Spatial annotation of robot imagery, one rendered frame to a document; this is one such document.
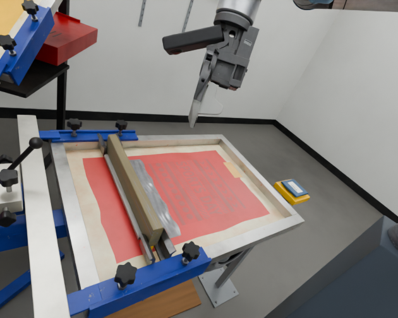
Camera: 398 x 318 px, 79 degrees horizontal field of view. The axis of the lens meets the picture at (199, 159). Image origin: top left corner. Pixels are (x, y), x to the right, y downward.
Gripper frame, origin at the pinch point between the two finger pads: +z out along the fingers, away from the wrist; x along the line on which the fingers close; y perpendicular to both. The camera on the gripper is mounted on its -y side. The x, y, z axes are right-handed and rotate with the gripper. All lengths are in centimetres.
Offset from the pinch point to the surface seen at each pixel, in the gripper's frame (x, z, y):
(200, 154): 60, 17, 6
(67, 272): 73, 111, -46
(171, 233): 15.5, 34.4, 3.7
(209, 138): 69, 10, 8
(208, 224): 24.0, 32.1, 14.4
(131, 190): 14.3, 24.8, -11.0
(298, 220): 37, 26, 49
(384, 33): 302, -168, 191
